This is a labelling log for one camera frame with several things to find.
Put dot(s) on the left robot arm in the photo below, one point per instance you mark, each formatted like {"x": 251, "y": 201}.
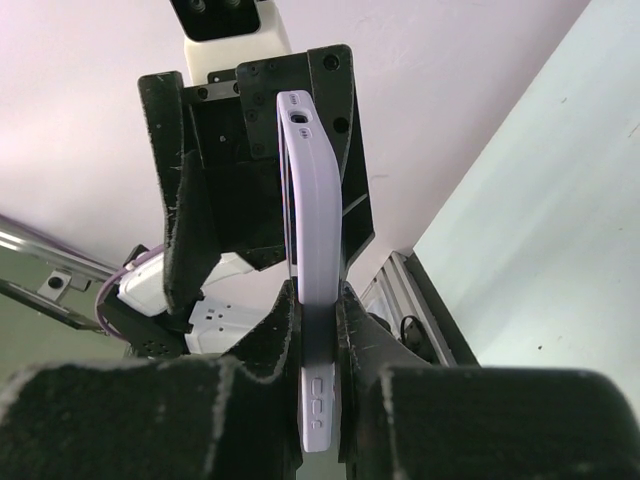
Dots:
{"x": 151, "y": 332}

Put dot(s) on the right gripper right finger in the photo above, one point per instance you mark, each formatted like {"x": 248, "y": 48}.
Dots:
{"x": 404, "y": 418}

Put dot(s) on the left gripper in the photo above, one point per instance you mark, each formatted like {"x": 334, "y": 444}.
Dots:
{"x": 215, "y": 148}

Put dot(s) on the phone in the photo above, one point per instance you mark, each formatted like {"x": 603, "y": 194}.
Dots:
{"x": 312, "y": 214}

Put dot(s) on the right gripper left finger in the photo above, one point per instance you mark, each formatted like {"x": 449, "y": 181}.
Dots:
{"x": 232, "y": 416}

